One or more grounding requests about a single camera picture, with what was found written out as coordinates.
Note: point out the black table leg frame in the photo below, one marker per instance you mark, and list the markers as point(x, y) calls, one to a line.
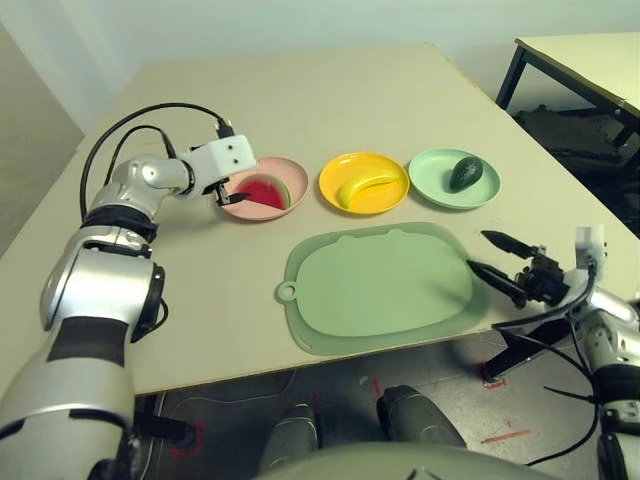
point(510, 357)
point(165, 425)

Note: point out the grey left robot leg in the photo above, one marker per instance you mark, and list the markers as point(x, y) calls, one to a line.
point(292, 435)

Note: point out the green cutting board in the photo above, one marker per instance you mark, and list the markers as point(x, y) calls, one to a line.
point(380, 290)

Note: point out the mint green round plate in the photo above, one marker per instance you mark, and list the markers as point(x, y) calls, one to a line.
point(430, 175)

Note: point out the pink round plate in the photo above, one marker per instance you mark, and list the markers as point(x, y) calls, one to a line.
point(295, 185)

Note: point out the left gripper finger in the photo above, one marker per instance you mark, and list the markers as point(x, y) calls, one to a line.
point(224, 201)
point(241, 196)

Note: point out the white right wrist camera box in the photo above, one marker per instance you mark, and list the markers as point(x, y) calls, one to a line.
point(590, 245)

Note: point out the dark green avocado toy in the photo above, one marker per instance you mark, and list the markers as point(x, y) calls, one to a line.
point(465, 174)

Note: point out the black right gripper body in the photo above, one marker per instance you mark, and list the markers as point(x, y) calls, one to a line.
point(542, 280)

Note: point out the yellow banana toy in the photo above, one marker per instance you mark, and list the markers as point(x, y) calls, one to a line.
point(365, 187)

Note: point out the side table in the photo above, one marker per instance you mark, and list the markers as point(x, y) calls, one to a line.
point(590, 60)

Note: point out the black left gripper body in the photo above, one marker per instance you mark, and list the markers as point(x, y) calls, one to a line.
point(222, 187)

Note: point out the black foam floor mat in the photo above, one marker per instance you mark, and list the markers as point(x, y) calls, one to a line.
point(565, 130)

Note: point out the watermelon slice toy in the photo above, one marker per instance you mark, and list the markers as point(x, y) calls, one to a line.
point(265, 192)

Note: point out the grey robot leg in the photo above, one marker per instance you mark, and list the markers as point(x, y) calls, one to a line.
point(420, 415)
point(292, 435)

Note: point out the grey right robot leg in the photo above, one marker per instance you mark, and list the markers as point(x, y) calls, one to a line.
point(420, 415)

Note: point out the grey robot torso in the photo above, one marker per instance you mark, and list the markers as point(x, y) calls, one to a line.
point(400, 465)

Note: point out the yellow round plate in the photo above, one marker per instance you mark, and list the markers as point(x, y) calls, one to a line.
point(360, 165)

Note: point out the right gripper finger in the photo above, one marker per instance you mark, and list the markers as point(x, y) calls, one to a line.
point(510, 245)
point(495, 281)

